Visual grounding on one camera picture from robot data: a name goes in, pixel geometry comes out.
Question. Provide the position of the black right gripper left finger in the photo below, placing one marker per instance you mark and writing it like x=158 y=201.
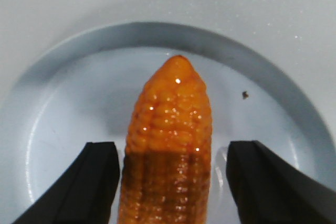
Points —
x=84 y=193

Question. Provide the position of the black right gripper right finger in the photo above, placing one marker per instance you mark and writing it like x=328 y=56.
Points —
x=266 y=189

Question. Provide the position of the orange corn cob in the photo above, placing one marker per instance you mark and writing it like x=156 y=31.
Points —
x=167 y=164

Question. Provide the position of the light blue round plate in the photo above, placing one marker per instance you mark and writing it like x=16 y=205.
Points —
x=85 y=88

